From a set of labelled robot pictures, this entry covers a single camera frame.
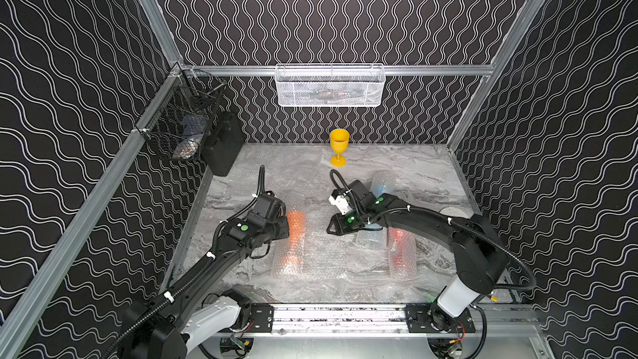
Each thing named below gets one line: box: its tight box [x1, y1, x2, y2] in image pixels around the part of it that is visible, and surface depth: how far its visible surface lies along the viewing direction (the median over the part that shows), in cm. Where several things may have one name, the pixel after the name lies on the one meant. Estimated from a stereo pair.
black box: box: [201, 113, 246, 178], surface depth 105 cm
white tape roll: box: [439, 206, 472, 220], surface depth 100 cm
